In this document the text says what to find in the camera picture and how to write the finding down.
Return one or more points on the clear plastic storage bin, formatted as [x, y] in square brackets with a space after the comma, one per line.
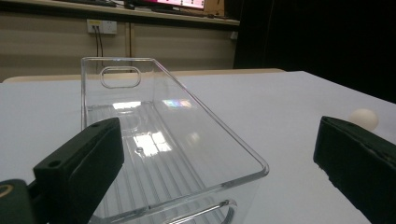
[186, 149]

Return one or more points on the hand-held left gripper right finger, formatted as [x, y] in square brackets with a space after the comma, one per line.
[358, 161]

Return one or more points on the black curtain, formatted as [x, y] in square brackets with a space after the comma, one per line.
[311, 40]

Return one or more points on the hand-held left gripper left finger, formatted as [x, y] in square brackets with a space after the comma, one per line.
[77, 174]

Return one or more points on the long beige desk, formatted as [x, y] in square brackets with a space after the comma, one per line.
[93, 11]

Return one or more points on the white ball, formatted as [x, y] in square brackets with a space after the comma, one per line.
[364, 118]

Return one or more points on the computer monitor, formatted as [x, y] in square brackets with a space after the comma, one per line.
[180, 3]

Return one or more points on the wooden table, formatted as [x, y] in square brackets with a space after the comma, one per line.
[218, 73]

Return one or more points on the white table cover sheet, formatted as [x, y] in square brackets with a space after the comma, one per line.
[280, 102]

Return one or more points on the cardboard box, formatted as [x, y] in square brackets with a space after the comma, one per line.
[214, 6]

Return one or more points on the white wall outlet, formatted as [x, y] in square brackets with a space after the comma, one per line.
[107, 26]

